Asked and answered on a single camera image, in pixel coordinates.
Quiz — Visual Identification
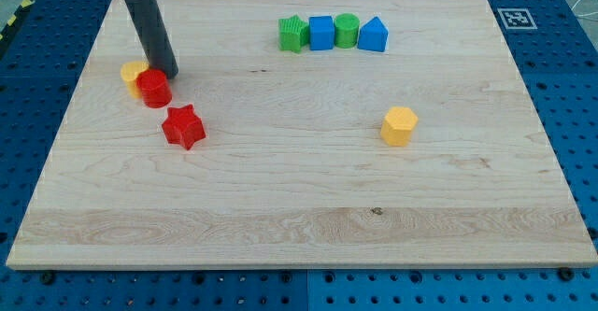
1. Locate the red cylinder block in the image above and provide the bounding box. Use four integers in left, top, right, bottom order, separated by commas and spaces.
136, 69, 172, 108

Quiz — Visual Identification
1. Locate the yellow hexagon block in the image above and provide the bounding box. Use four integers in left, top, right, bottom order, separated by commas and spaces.
380, 106, 419, 147

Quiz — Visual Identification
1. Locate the green cylinder block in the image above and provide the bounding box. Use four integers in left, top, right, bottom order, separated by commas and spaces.
334, 13, 360, 49

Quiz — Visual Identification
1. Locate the yellow heart block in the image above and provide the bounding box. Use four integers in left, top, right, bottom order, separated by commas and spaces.
120, 61, 150, 99

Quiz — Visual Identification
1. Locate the blue cube block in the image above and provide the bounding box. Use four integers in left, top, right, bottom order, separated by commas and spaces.
309, 16, 335, 50

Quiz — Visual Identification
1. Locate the white fiducial marker tag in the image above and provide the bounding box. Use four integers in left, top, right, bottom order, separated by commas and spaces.
497, 7, 537, 30

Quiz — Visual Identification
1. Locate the red star block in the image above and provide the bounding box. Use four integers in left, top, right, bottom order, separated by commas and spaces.
162, 104, 206, 150

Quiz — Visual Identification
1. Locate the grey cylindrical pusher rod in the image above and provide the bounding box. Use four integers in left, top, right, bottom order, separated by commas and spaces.
124, 0, 178, 79

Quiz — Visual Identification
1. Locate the light wooden board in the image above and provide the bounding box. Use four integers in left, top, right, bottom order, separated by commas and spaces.
7, 0, 597, 271

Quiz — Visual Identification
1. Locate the blue triangular prism block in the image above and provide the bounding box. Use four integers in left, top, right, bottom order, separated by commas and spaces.
357, 16, 389, 52

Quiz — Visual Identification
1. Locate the green star block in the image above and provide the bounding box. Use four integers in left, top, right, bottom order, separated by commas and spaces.
278, 15, 309, 53

